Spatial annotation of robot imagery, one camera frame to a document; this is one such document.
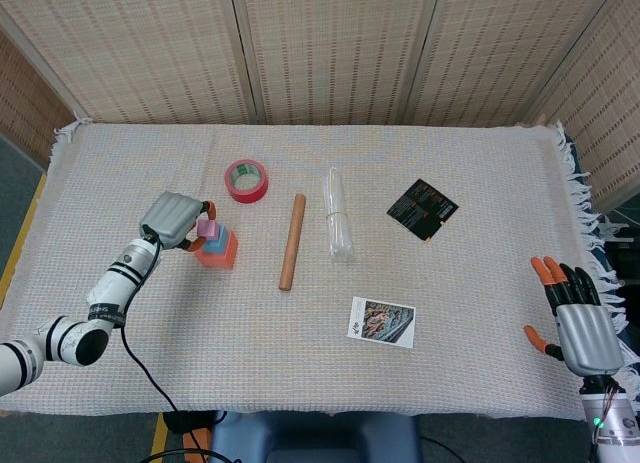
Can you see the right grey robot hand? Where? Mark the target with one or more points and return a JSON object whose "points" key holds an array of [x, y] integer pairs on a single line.
{"points": [[587, 333]]}

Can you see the medium blue foam cube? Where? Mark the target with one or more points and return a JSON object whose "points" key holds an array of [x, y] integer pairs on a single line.
{"points": [[221, 243]]}

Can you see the postcard with dragon picture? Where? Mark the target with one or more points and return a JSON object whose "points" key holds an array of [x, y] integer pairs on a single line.
{"points": [[382, 323]]}

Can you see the large orange foam cube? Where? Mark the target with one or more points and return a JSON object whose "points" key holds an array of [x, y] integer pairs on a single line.
{"points": [[223, 259]]}

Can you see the small pink foam cube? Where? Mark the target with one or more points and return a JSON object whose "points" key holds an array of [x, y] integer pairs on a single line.
{"points": [[207, 229]]}

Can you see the black printed leaflet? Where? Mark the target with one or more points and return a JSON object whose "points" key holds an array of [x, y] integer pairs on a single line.
{"points": [[420, 210]]}

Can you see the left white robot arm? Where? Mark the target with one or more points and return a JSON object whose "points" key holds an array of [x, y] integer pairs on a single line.
{"points": [[112, 288]]}

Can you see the red tape roll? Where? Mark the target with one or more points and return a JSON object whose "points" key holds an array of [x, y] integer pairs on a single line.
{"points": [[247, 197]]}

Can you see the wooden rolling pin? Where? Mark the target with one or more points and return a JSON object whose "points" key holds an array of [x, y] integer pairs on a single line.
{"points": [[292, 243]]}

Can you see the dark blue table undercloth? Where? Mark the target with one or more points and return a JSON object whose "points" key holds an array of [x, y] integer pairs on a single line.
{"points": [[598, 263]]}

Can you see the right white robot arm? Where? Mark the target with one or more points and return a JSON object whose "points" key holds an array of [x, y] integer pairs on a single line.
{"points": [[612, 428]]}

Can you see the rubber band on bundle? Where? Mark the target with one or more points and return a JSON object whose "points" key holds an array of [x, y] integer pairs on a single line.
{"points": [[336, 215]]}

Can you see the beige woven tablecloth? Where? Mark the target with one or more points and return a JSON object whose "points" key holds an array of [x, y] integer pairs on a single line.
{"points": [[300, 373]]}

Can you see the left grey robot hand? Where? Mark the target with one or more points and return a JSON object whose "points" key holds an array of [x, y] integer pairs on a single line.
{"points": [[170, 218]]}

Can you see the woven bamboo screen panel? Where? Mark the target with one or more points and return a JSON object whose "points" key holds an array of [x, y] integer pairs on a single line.
{"points": [[500, 48], [25, 93], [600, 83], [335, 48], [150, 48]]}

